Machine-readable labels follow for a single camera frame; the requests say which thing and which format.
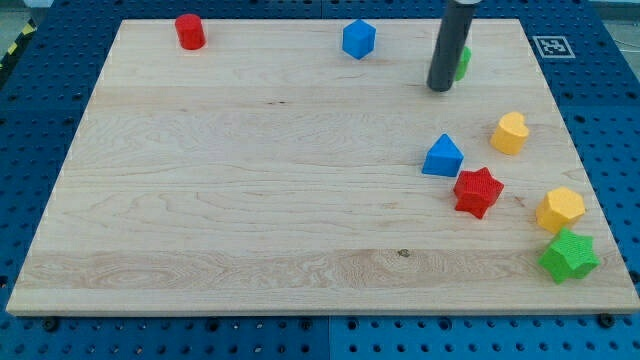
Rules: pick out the blue triangle block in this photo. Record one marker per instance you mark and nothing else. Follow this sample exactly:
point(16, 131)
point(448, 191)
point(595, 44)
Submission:
point(444, 158)

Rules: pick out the red star block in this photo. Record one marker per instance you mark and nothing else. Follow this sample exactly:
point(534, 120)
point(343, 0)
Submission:
point(476, 191)

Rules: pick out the green star block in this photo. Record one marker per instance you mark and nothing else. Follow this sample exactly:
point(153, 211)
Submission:
point(569, 255)

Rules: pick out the light wooden board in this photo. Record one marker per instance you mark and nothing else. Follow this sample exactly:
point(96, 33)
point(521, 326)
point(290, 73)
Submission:
point(270, 173)

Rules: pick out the blue cube block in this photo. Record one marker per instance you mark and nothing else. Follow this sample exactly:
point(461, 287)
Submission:
point(358, 39)

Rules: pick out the yellow heart block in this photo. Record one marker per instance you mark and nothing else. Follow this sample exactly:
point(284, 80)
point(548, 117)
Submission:
point(510, 134)

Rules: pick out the green block behind rod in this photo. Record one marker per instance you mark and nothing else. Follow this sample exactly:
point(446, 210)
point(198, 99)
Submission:
point(463, 63)

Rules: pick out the red cylinder block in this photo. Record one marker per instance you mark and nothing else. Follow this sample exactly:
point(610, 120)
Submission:
point(190, 31)

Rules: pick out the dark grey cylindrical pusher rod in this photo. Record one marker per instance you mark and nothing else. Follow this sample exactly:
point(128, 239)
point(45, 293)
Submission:
point(453, 31)

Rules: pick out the yellow hexagon block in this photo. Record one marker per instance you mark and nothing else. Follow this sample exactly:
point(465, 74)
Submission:
point(560, 207)

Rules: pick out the white fiducial marker tag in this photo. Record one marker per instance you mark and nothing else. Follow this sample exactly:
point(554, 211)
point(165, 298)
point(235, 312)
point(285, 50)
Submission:
point(553, 47)

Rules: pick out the black bolt bottom left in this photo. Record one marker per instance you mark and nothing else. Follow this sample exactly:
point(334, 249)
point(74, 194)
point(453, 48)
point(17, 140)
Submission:
point(50, 324)

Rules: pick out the black bolt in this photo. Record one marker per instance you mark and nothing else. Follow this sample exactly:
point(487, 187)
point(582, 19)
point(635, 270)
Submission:
point(50, 324)
point(606, 320)

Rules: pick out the black bolt bottom right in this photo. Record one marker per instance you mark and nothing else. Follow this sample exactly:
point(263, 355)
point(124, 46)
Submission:
point(606, 320)

